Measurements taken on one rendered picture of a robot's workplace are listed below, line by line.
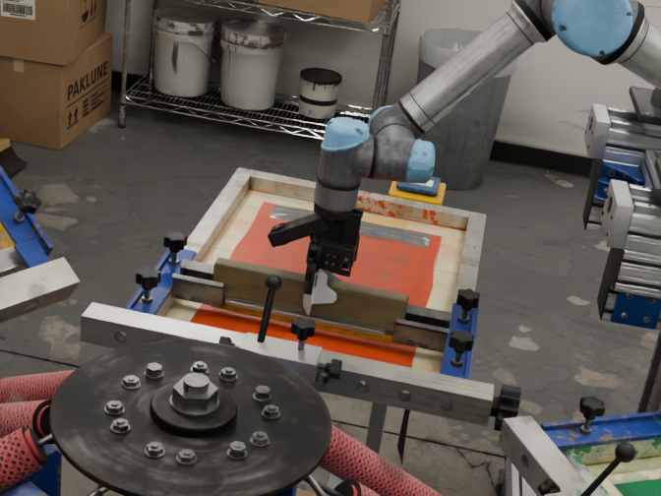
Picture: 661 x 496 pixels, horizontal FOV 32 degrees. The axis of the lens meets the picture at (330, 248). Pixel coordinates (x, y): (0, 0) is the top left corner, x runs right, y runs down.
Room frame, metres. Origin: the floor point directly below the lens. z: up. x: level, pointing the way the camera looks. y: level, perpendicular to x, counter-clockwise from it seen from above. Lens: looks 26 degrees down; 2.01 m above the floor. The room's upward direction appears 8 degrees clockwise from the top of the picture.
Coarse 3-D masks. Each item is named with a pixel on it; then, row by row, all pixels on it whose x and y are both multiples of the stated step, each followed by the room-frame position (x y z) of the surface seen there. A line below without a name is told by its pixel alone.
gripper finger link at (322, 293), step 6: (318, 276) 1.82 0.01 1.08; (324, 276) 1.82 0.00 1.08; (318, 282) 1.82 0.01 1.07; (324, 282) 1.82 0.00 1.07; (318, 288) 1.82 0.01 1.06; (324, 288) 1.82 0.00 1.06; (306, 294) 1.81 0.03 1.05; (312, 294) 1.82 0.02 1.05; (318, 294) 1.82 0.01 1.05; (324, 294) 1.82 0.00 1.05; (330, 294) 1.82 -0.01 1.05; (306, 300) 1.82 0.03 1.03; (312, 300) 1.82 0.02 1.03; (318, 300) 1.82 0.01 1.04; (324, 300) 1.82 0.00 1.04; (330, 300) 1.82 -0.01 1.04; (306, 306) 1.82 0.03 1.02; (306, 312) 1.83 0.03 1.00
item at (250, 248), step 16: (256, 224) 2.27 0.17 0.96; (272, 224) 2.28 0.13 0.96; (240, 240) 2.18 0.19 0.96; (256, 240) 2.19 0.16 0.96; (240, 256) 2.11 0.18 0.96; (256, 256) 2.12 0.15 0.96; (192, 320) 1.82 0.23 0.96; (208, 320) 1.83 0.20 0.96; (224, 320) 1.84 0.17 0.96; (240, 320) 1.85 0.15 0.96; (256, 320) 1.86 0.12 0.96; (272, 320) 1.87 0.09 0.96; (272, 336) 1.81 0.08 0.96; (288, 336) 1.82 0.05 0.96
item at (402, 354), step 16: (384, 240) 2.28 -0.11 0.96; (432, 240) 2.32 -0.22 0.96; (416, 256) 2.23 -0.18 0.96; (432, 256) 2.24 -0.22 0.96; (416, 272) 2.15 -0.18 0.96; (432, 272) 2.16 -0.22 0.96; (416, 288) 2.08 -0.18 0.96; (416, 304) 2.01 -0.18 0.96; (320, 336) 1.83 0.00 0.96; (336, 336) 1.84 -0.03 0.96; (352, 336) 1.85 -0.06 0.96; (352, 352) 1.79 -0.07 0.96; (368, 352) 1.80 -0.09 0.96; (384, 352) 1.81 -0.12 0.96; (400, 352) 1.82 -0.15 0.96
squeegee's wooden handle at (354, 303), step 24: (216, 264) 1.86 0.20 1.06; (240, 264) 1.87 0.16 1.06; (240, 288) 1.85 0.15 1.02; (264, 288) 1.85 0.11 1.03; (288, 288) 1.84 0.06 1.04; (336, 288) 1.83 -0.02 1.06; (360, 288) 1.84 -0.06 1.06; (312, 312) 1.84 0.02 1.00; (336, 312) 1.83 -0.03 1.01; (360, 312) 1.83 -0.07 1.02; (384, 312) 1.82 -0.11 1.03
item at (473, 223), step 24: (240, 168) 2.49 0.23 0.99; (240, 192) 2.36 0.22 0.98; (264, 192) 2.45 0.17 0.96; (288, 192) 2.44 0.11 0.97; (312, 192) 2.44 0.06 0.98; (360, 192) 2.45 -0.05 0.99; (216, 216) 2.21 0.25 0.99; (408, 216) 2.41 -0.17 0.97; (432, 216) 2.40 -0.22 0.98; (456, 216) 2.40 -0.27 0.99; (480, 216) 2.41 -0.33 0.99; (192, 240) 2.08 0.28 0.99; (480, 240) 2.28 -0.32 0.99; (456, 288) 2.03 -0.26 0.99
